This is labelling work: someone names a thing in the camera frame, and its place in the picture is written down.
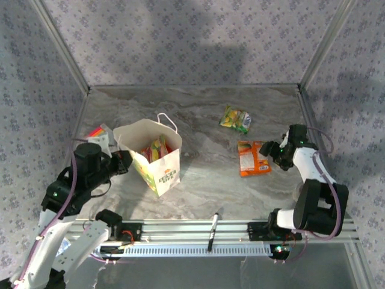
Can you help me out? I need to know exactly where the green Sunkist candy bag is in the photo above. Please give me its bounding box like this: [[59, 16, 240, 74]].
[[218, 104, 253, 134]]

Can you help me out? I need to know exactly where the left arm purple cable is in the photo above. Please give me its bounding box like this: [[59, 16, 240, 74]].
[[11, 138, 135, 284]]

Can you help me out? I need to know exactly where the wide aluminium base rail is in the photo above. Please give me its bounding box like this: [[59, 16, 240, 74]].
[[34, 219, 360, 244]]

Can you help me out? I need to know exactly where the rainbow coloured paper stack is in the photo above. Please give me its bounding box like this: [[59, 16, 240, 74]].
[[85, 125, 108, 140]]

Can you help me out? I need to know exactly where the black marker pen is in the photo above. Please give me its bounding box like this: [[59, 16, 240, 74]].
[[206, 212, 220, 252]]

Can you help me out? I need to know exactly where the paper bag with green print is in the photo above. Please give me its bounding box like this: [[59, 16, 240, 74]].
[[112, 113, 183, 198]]

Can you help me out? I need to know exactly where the orange candy bag white label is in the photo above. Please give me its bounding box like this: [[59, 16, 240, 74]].
[[237, 140, 272, 178]]

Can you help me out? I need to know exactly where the aluminium table edge rail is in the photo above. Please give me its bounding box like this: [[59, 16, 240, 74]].
[[69, 90, 91, 144], [88, 84, 301, 90], [296, 85, 360, 241]]

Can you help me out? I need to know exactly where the orange Fox's Fruits candy bag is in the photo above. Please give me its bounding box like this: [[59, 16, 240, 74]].
[[149, 134, 174, 163]]

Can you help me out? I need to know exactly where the white slotted cable duct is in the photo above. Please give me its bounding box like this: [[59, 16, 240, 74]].
[[93, 243, 273, 258]]

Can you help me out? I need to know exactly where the black electronics board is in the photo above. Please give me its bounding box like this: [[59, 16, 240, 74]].
[[269, 243, 292, 261], [99, 245, 129, 260]]

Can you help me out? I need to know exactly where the aluminium frame post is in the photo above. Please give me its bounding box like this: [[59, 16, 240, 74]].
[[297, 0, 356, 91]]

